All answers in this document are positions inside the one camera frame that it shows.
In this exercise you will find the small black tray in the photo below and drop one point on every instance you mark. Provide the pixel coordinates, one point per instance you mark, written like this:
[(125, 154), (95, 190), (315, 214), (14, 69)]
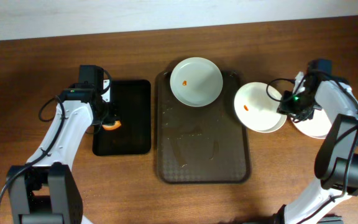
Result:
[(132, 98)]

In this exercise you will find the large brown tray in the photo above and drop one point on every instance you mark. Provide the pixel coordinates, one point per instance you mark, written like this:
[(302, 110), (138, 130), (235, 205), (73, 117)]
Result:
[(201, 145)]

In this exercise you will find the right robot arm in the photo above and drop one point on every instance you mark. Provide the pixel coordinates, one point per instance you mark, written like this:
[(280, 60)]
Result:
[(336, 164)]

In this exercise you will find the pink white plate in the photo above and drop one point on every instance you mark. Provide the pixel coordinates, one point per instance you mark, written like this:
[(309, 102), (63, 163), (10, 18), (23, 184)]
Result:
[(317, 127)]

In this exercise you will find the cream plate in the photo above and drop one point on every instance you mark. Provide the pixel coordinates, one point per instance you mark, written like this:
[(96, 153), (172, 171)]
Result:
[(256, 110)]

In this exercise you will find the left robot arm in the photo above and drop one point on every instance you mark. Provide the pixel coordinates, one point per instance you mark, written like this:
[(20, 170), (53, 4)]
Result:
[(43, 189)]

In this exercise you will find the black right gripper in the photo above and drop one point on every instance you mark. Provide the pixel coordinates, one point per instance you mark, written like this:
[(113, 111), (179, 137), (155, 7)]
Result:
[(291, 106)]

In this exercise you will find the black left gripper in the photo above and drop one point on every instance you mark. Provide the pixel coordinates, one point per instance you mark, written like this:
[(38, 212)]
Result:
[(109, 115)]

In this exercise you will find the pale green plate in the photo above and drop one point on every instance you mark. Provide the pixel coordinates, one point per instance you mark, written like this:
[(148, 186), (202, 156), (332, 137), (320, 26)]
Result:
[(196, 82)]

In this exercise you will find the green orange sponge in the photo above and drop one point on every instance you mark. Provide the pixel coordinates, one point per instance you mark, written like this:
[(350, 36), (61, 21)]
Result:
[(112, 126)]

